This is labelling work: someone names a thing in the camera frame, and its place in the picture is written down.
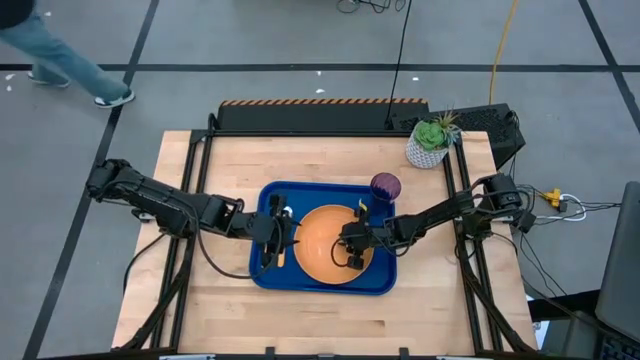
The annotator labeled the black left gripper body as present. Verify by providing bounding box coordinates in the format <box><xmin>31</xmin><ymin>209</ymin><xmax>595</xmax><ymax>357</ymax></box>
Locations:
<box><xmin>246</xmin><ymin>194</ymin><xmax>294</xmax><ymax>268</ymax></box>

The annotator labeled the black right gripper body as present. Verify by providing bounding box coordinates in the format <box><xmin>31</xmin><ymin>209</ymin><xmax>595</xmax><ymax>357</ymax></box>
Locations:
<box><xmin>340</xmin><ymin>199</ymin><xmax>387</xmax><ymax>272</ymax></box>

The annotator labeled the orange-handled metal spoon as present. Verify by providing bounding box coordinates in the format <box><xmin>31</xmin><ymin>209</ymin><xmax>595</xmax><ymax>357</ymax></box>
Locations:
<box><xmin>277</xmin><ymin>206</ymin><xmax>295</xmax><ymax>268</ymax></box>

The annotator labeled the orange plate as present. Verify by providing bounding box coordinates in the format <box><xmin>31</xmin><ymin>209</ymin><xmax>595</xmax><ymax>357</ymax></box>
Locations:
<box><xmin>292</xmin><ymin>203</ymin><xmax>377</xmax><ymax>287</ymax></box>

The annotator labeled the blue plastic tray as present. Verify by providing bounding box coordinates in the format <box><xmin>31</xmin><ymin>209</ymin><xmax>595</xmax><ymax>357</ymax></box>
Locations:
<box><xmin>248</xmin><ymin>180</ymin><xmax>399</xmax><ymax>296</ymax></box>

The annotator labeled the purple faceted cup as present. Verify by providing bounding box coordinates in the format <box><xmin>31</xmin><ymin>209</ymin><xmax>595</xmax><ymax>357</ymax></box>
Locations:
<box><xmin>369</xmin><ymin>171</ymin><xmax>403</xmax><ymax>204</ymax></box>

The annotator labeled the black box with hazard stripe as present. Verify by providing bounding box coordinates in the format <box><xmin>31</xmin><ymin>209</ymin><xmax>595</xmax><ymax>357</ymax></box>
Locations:
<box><xmin>217</xmin><ymin>97</ymin><xmax>431</xmax><ymax>134</ymax></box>

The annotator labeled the succulent in triangle-patterned pot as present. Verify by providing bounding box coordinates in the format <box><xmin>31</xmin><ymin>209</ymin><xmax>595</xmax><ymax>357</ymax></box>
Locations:
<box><xmin>404</xmin><ymin>109</ymin><xmax>464</xmax><ymax>170</ymax></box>

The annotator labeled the black perforated computer case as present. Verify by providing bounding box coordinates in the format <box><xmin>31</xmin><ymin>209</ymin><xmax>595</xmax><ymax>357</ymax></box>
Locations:
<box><xmin>392</xmin><ymin>102</ymin><xmax>527</xmax><ymax>162</ymax></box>

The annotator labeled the grey laptop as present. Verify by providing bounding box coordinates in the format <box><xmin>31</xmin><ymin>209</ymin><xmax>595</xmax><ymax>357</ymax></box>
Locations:
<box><xmin>593</xmin><ymin>180</ymin><xmax>640</xmax><ymax>346</ymax></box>

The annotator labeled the person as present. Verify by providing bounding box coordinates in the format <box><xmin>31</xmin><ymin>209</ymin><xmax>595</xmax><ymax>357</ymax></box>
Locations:
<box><xmin>0</xmin><ymin>0</ymin><xmax>137</xmax><ymax>110</ymax></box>

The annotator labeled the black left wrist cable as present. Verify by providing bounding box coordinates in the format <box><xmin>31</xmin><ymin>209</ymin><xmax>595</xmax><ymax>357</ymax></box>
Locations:
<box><xmin>196</xmin><ymin>219</ymin><xmax>284</xmax><ymax>280</ymax></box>

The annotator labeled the black aluminium table frame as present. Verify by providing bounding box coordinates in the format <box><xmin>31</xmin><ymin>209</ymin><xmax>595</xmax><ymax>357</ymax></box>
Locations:
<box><xmin>112</xmin><ymin>113</ymin><xmax>539</xmax><ymax>354</ymax></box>

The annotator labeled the black cable beside table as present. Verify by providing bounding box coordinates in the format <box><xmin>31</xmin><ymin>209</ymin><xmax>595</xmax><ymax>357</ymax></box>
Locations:
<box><xmin>121</xmin><ymin>230</ymin><xmax>170</xmax><ymax>297</ymax></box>

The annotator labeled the black hanging cable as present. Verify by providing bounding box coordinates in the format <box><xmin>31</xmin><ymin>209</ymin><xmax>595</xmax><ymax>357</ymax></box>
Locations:
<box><xmin>385</xmin><ymin>0</ymin><xmax>414</xmax><ymax>126</ymax></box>

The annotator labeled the yellow cable connector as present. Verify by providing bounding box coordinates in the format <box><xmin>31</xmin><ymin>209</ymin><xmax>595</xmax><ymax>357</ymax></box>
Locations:
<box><xmin>547</xmin><ymin>188</ymin><xmax>569</xmax><ymax>211</ymax></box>

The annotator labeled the white cable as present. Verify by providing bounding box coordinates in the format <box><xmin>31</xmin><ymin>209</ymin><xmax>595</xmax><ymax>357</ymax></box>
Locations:
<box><xmin>558</xmin><ymin>192</ymin><xmax>589</xmax><ymax>223</ymax></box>

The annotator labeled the yellow hanging cable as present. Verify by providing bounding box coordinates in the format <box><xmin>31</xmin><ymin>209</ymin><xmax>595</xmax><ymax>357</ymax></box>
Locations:
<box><xmin>488</xmin><ymin>0</ymin><xmax>521</xmax><ymax>106</ymax></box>

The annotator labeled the black floor cable bundle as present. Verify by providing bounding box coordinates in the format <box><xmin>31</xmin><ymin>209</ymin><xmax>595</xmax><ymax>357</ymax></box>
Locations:
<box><xmin>334</xmin><ymin>0</ymin><xmax>409</xmax><ymax>15</ymax></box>

